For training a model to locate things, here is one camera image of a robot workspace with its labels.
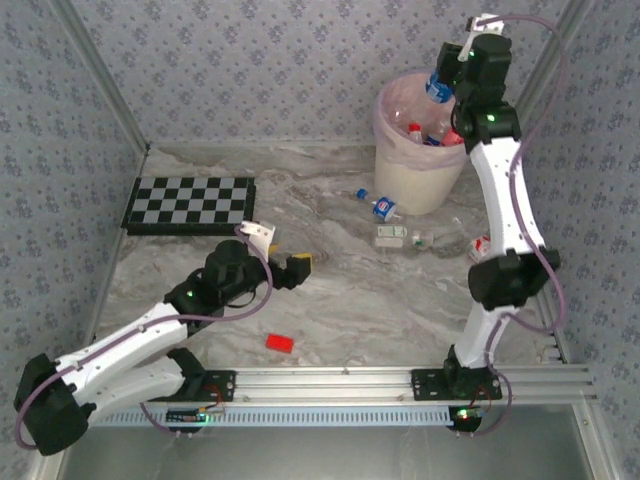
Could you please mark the large blue label bottle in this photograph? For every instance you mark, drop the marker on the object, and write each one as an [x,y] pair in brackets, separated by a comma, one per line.
[439,89]

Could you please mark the blue bottle cap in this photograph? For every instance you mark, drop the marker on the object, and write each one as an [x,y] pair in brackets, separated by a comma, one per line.
[361,193]

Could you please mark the small blue label bottle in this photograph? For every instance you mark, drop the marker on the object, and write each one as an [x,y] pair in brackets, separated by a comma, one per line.
[384,207]

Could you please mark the pink bin liner bag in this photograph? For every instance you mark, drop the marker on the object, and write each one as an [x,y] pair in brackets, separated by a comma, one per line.
[395,145]

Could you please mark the cream plastic bin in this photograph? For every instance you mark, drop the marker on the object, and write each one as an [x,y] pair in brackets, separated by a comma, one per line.
[415,185]

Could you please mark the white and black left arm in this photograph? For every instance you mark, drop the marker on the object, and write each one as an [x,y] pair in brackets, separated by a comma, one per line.
[125,340]

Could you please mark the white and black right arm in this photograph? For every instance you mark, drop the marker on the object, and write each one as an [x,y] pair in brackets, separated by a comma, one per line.
[502,200]

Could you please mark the black and white chessboard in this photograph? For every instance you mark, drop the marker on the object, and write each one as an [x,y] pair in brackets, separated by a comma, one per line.
[190,205]

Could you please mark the red plastic block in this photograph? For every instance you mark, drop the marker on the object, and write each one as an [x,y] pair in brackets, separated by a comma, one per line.
[279,343]

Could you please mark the small clear green cap bottle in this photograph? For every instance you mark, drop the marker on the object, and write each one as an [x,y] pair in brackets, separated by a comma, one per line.
[422,239]

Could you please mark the small circuit board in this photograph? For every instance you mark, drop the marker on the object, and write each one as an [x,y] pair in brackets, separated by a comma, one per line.
[187,416]
[465,415]

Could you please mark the grey metal panel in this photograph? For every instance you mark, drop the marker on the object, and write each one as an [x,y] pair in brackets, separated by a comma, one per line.
[320,455]

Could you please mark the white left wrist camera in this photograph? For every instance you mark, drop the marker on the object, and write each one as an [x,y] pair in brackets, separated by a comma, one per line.
[257,232]

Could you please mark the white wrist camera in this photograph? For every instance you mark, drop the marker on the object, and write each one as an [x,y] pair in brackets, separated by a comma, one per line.
[482,25]
[257,232]

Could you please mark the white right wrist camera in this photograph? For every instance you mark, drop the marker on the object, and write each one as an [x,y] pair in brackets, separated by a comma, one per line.
[482,25]

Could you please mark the aluminium frame post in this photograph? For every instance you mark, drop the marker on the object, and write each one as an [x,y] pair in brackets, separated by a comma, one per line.
[565,35]

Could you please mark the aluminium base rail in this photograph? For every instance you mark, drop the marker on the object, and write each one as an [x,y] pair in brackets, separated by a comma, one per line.
[320,382]

